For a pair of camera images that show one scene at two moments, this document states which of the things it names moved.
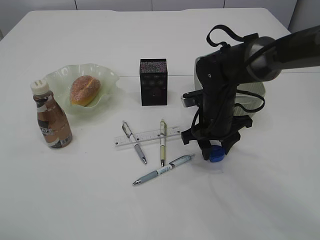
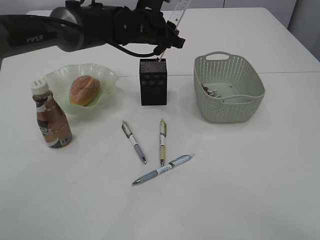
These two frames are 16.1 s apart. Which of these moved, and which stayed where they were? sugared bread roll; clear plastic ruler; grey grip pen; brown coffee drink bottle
Moved: clear plastic ruler
Stayed: sugared bread roll; brown coffee drink bottle; grey grip pen
